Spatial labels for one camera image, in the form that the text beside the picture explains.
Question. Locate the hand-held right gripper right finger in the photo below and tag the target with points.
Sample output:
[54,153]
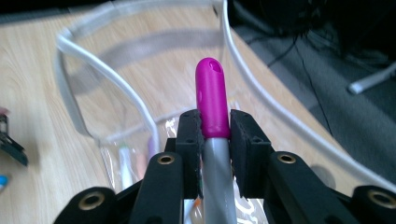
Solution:
[249,155]

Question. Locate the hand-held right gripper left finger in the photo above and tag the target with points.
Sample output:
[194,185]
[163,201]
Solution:
[188,149]

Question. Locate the magenta marker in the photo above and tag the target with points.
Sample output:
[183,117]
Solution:
[211,99]

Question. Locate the orange marker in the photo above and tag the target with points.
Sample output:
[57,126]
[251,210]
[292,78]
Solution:
[196,207]

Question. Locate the clear plastic pouch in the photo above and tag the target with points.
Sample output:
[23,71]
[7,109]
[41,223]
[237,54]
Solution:
[140,49]

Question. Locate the white metal stand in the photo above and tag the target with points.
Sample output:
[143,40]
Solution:
[370,81]

